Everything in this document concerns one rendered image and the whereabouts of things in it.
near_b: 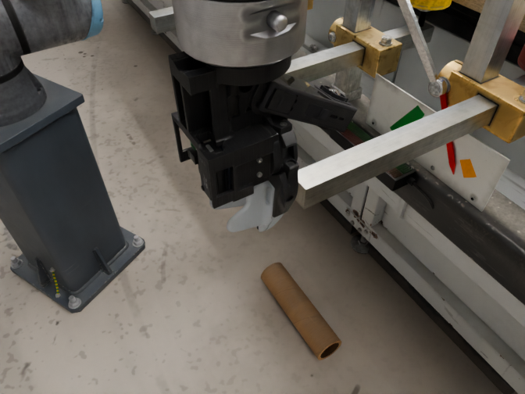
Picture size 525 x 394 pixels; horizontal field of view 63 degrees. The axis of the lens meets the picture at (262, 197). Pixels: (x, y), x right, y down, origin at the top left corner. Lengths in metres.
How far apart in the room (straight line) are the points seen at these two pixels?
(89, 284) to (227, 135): 1.18
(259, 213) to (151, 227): 1.19
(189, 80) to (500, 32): 0.43
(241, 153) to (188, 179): 1.41
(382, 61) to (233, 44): 0.51
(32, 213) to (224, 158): 0.92
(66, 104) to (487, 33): 0.88
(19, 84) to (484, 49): 0.91
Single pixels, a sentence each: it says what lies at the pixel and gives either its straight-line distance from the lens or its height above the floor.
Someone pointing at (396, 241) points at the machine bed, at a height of 0.17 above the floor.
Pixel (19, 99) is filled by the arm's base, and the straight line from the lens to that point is 1.11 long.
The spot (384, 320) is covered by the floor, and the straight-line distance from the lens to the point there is 1.38.
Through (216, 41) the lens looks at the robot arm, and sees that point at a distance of 0.28.
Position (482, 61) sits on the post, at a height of 0.90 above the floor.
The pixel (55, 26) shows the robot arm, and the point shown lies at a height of 0.78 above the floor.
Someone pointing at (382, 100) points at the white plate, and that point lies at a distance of 0.78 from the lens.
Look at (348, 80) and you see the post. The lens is 0.85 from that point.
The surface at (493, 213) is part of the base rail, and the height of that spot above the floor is 0.70.
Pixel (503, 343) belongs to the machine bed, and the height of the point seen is 0.17.
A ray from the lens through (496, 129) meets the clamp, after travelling 0.65.
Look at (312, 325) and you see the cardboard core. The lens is 1.24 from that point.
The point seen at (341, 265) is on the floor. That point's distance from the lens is 1.46.
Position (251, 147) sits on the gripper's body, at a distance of 0.33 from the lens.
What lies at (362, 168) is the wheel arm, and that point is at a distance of 0.49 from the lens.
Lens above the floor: 1.17
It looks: 46 degrees down
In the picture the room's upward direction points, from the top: straight up
